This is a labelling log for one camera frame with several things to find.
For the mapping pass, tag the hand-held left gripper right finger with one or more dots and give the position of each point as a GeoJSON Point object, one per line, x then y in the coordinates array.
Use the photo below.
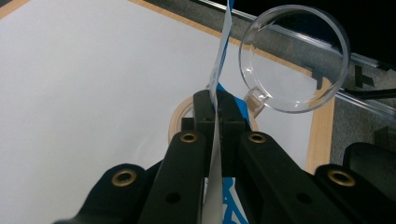
{"type": "Point", "coordinates": [264, 174]}

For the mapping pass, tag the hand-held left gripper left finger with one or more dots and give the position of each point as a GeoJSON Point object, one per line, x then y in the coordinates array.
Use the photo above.
{"type": "Point", "coordinates": [183, 174]}

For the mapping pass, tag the clear jar with beige rim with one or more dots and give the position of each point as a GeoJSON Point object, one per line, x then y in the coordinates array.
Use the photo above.
{"type": "Point", "coordinates": [177, 116]}

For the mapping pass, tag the blue and white milk pouch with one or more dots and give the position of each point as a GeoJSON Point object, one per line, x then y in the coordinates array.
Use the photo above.
{"type": "Point", "coordinates": [219, 62]}

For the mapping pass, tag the dark rounded object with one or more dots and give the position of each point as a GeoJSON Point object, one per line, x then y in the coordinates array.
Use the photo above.
{"type": "Point", "coordinates": [373, 161]}

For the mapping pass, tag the white table mat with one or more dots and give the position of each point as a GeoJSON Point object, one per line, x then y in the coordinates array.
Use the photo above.
{"type": "Point", "coordinates": [93, 93]}

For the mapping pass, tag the clear plastic round lid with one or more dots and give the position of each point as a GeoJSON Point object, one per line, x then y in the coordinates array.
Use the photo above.
{"type": "Point", "coordinates": [367, 60]}

